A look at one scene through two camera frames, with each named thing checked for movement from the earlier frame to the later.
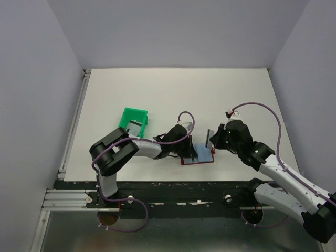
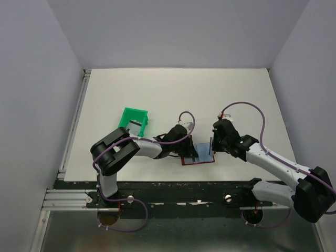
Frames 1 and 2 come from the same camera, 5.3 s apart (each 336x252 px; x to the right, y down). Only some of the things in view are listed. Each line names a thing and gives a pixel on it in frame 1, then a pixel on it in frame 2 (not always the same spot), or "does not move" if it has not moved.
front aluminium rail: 75,200 does not move
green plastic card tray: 131,114 does not move
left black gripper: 189,151 does not move
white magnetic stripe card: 210,133 to 210,149
